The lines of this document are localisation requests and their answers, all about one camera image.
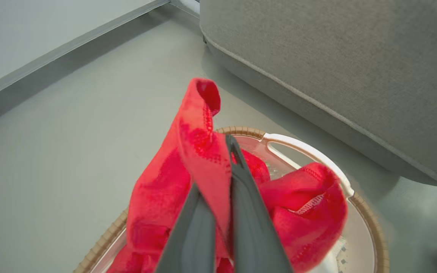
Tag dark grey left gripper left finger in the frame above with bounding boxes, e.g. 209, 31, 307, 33
156, 183, 216, 273

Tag white laundry basket woven rim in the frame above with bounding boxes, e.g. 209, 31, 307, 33
74, 126, 390, 273

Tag grey fabric sofa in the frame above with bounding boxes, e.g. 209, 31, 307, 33
200, 0, 437, 189

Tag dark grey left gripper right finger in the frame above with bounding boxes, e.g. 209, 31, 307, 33
225, 135, 293, 273

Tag grey partition base rail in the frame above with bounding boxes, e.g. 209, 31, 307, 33
0, 0, 171, 107

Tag red knit garment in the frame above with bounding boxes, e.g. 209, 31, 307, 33
107, 78, 349, 273

